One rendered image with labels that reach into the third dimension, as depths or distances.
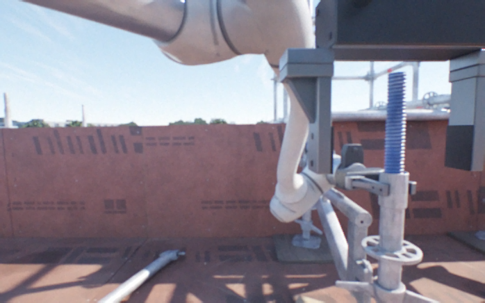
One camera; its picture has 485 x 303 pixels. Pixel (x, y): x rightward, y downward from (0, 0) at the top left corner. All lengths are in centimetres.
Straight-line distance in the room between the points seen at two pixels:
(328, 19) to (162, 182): 143
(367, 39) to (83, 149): 168
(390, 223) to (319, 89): 48
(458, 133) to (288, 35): 30
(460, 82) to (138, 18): 39
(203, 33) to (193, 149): 107
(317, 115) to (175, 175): 137
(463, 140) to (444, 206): 167
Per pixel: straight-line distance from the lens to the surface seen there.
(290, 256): 136
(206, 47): 50
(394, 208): 64
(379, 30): 23
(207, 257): 140
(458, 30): 27
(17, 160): 205
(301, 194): 77
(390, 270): 69
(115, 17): 42
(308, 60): 21
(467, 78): 29
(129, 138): 162
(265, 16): 45
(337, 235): 100
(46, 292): 141
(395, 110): 62
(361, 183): 65
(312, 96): 22
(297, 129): 62
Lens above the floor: 66
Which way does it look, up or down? 5 degrees down
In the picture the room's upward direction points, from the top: 1 degrees counter-clockwise
